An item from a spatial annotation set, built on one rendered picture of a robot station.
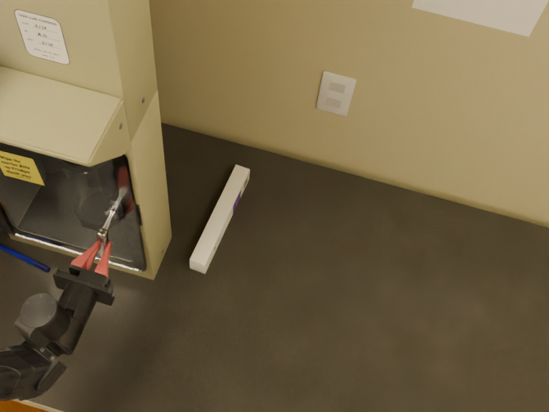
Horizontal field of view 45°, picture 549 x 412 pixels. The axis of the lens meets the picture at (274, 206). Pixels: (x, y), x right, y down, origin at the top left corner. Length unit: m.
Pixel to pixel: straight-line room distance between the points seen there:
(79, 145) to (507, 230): 1.04
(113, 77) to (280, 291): 0.67
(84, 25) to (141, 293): 0.69
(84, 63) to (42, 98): 0.08
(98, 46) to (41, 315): 0.43
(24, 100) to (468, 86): 0.82
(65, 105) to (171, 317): 0.59
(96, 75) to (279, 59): 0.56
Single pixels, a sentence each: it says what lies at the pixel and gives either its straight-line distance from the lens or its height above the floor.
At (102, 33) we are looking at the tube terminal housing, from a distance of 0.85.
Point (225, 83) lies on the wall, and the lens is 1.49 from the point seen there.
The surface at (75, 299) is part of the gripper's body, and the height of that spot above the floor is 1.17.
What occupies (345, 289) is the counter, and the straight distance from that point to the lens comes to 1.42.
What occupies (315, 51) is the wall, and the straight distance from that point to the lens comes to 1.35.
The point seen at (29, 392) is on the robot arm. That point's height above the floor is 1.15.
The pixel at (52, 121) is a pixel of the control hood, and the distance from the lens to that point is 0.91.
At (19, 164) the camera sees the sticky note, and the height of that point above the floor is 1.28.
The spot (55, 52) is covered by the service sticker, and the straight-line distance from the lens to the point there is 0.92.
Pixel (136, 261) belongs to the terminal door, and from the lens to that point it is 1.32.
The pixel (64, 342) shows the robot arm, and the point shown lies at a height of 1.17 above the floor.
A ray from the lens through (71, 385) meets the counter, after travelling 1.34.
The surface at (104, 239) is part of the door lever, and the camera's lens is 1.16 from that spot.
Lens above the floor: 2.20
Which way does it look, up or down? 58 degrees down
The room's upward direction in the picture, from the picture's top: 9 degrees clockwise
